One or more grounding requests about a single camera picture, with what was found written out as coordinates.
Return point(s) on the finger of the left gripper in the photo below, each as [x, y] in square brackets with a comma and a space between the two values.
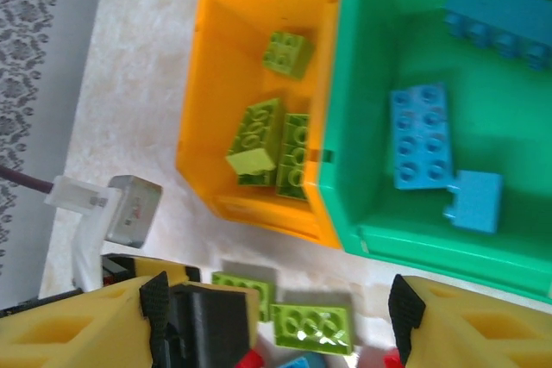
[164, 266]
[207, 325]

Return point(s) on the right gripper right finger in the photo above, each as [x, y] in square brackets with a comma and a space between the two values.
[483, 333]

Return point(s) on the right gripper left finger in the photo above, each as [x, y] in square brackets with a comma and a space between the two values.
[64, 333]

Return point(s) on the lime two-by-four lego brick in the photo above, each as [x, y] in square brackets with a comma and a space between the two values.
[295, 157]
[259, 122]
[310, 329]
[241, 288]

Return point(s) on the red two-by-two lego brick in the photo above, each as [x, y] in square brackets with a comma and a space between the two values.
[390, 360]
[250, 361]

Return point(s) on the blue two-by-four lego brick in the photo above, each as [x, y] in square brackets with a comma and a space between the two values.
[308, 363]
[422, 135]
[496, 10]

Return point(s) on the blue two-by-two lego brick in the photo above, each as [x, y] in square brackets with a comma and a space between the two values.
[476, 206]

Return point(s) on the green plastic bin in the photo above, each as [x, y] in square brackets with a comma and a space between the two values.
[496, 126]

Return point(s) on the orange plastic bin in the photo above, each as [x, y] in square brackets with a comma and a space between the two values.
[224, 62]

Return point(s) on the lime two-by-two lego brick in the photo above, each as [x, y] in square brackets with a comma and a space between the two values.
[286, 55]

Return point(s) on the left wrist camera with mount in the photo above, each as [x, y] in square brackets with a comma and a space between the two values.
[133, 213]

